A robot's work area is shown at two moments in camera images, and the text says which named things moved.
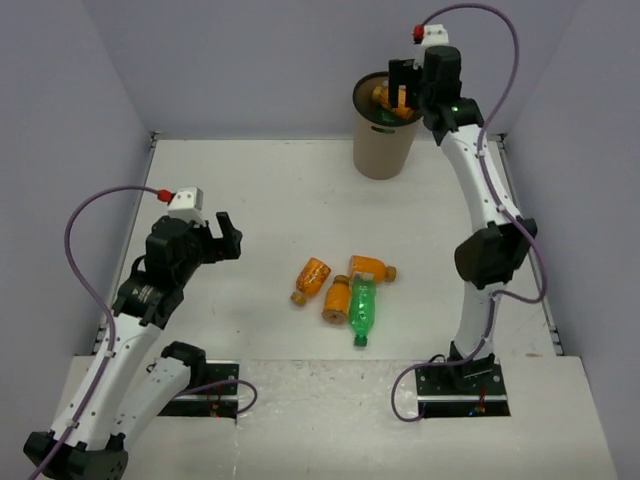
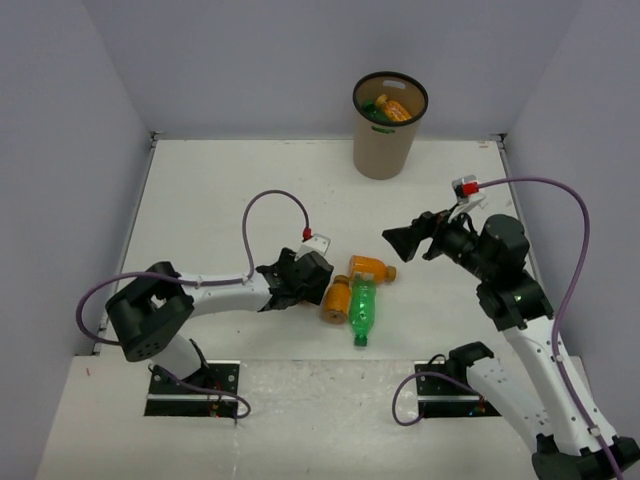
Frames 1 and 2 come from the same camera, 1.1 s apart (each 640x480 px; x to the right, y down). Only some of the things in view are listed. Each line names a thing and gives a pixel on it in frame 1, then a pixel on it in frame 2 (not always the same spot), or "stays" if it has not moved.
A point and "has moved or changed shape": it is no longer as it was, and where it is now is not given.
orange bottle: [337, 301] stays
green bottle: [386, 117] → [373, 111]
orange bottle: [374, 265] stays
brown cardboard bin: [383, 149] stays
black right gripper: [401, 72] → [407, 239]
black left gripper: [231, 236] → [314, 294]
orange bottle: [381, 95] has moved or changed shape
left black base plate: [221, 401] stays
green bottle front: [363, 292] stays
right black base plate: [472, 389] stays
